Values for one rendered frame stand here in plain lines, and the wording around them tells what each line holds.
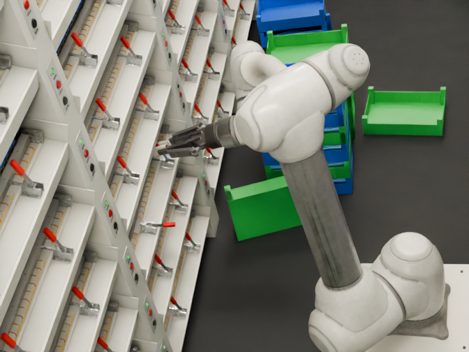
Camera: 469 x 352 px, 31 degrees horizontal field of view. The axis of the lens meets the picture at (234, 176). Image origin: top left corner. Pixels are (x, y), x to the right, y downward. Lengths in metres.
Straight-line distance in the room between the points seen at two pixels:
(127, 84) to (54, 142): 0.49
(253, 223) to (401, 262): 0.92
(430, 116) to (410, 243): 1.26
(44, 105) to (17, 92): 0.12
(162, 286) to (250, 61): 0.71
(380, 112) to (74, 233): 1.79
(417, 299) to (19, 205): 1.02
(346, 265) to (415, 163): 1.21
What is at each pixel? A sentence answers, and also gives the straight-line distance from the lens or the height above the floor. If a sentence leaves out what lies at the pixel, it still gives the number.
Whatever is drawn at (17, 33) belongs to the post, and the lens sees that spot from 1.67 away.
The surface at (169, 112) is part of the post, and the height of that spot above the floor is 0.58.
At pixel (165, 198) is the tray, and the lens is 2.46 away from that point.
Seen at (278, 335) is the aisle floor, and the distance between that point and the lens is 2.68.
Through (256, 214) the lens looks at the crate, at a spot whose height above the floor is 0.11.
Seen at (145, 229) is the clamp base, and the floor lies 0.51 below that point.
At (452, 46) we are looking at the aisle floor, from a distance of 3.72.
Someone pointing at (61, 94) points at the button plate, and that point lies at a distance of 1.79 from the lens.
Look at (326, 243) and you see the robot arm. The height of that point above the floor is 0.70.
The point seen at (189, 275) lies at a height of 0.11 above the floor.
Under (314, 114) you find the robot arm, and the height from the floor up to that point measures 1.02.
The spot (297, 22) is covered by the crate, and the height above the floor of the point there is 0.11.
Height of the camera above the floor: 2.14
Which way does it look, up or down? 42 degrees down
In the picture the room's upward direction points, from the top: 14 degrees counter-clockwise
